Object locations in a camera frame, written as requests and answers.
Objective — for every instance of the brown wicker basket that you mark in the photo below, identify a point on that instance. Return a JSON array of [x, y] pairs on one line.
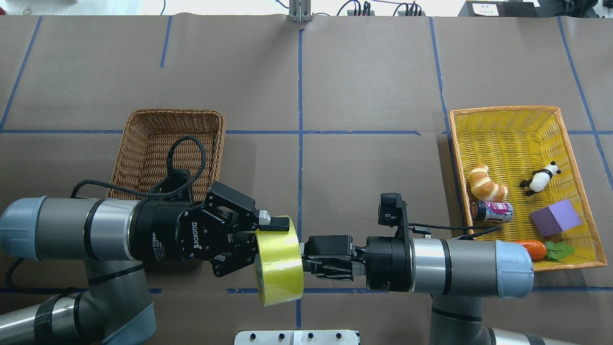
[[147, 137]]

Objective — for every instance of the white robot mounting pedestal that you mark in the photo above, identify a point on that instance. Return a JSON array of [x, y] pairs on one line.
[[298, 337]]

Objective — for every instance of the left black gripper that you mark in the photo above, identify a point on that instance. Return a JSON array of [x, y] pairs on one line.
[[158, 230]]

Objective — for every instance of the toy croissant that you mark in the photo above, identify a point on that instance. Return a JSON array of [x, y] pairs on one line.
[[484, 188]]

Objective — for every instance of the purple cube block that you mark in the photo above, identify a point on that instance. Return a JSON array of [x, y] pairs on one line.
[[556, 218]]

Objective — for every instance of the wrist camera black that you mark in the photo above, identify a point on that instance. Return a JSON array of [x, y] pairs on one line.
[[392, 212], [173, 181]]

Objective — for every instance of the orange toy carrot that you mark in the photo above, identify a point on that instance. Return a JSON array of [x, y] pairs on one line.
[[548, 250]]

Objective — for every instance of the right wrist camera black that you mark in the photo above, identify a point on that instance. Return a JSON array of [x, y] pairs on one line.
[[392, 212]]

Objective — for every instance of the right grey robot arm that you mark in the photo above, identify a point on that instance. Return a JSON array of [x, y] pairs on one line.
[[457, 274]]

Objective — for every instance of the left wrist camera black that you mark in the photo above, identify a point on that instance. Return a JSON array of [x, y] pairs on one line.
[[173, 181]]

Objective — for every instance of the small purple drink can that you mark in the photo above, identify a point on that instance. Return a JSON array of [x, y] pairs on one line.
[[487, 211]]

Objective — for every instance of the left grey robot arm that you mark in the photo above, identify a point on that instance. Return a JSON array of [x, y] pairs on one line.
[[114, 237]]

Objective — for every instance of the yellow tape roll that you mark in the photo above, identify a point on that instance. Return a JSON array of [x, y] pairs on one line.
[[278, 265]]

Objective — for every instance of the yellow wicker tray basket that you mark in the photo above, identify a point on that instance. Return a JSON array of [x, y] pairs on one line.
[[515, 141]]

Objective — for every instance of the aluminium frame post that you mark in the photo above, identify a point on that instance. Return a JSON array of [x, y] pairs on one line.
[[299, 11]]

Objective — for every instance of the toy panda figure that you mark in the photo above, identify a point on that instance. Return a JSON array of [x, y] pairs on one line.
[[540, 179]]

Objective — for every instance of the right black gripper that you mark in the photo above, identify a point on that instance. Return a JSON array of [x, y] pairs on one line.
[[385, 261]]

